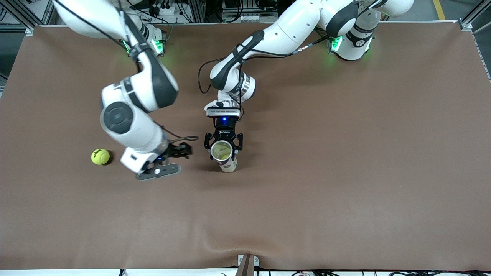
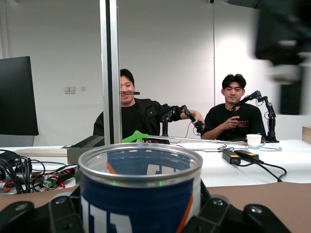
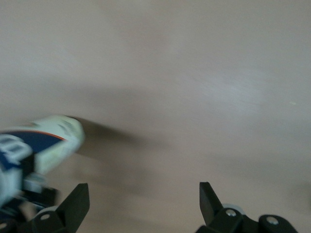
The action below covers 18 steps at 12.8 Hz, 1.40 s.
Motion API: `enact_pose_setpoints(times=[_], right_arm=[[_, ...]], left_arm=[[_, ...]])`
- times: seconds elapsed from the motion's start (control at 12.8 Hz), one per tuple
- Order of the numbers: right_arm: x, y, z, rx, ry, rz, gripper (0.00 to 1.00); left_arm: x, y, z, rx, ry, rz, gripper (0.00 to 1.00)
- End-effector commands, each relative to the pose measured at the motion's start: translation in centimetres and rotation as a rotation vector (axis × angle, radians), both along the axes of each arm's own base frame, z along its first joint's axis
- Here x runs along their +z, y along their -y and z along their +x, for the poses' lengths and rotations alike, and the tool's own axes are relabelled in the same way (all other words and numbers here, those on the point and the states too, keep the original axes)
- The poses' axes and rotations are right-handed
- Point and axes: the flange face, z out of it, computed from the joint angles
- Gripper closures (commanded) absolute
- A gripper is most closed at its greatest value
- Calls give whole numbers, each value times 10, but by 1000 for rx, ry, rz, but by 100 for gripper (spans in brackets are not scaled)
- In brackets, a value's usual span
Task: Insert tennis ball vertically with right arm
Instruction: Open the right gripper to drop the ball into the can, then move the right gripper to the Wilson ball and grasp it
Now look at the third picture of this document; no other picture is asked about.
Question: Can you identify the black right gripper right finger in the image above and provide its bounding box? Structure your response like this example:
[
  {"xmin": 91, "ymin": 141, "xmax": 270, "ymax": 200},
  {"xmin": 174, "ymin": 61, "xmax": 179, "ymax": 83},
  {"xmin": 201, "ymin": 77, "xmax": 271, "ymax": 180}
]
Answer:
[{"xmin": 195, "ymin": 182, "xmax": 298, "ymax": 233}]

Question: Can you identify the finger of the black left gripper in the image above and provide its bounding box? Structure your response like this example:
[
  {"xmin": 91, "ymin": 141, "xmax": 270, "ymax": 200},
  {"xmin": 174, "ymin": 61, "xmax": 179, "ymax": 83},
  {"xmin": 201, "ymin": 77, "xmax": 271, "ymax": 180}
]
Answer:
[{"xmin": 14, "ymin": 152, "xmax": 59, "ymax": 219}]

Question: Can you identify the blue white tennis ball can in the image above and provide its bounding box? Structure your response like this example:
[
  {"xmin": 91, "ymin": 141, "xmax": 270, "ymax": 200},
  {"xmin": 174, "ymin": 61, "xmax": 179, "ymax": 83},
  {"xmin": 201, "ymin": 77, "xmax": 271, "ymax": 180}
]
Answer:
[{"xmin": 0, "ymin": 115, "xmax": 86, "ymax": 212}]

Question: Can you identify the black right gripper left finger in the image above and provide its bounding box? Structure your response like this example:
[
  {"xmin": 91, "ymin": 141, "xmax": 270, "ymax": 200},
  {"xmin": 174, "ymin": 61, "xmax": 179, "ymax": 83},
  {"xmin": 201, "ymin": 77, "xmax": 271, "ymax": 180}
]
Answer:
[{"xmin": 17, "ymin": 183, "xmax": 90, "ymax": 233}]

